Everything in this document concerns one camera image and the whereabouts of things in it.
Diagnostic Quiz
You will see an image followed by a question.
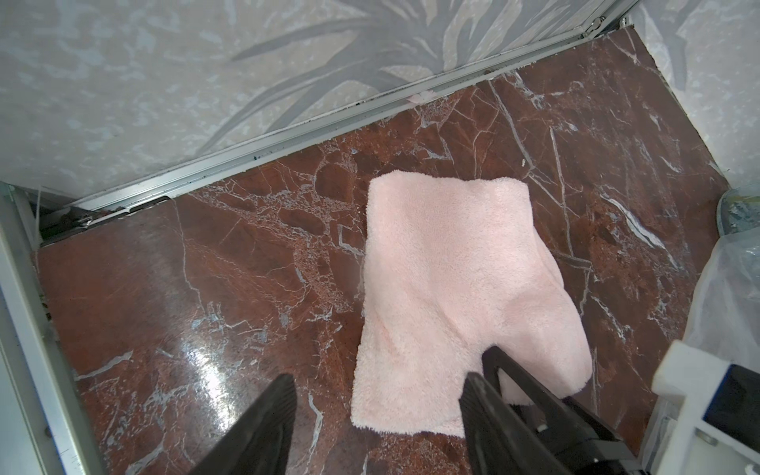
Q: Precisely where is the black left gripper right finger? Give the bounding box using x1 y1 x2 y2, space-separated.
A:
459 372 569 475

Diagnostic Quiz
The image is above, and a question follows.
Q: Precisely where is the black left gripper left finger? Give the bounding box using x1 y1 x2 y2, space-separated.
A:
191 373 297 475

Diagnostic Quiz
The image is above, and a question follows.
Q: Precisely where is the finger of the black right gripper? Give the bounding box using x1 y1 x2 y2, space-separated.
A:
482 346 641 474

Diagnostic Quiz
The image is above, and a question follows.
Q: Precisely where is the pink fluffy towel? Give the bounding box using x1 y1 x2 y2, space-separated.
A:
350 170 593 437

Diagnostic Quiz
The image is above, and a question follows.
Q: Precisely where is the clear plastic vacuum bag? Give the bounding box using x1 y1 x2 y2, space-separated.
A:
684 184 759 372

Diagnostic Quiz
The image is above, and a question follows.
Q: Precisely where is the aluminium frame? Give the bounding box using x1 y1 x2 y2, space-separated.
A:
1 1 631 474

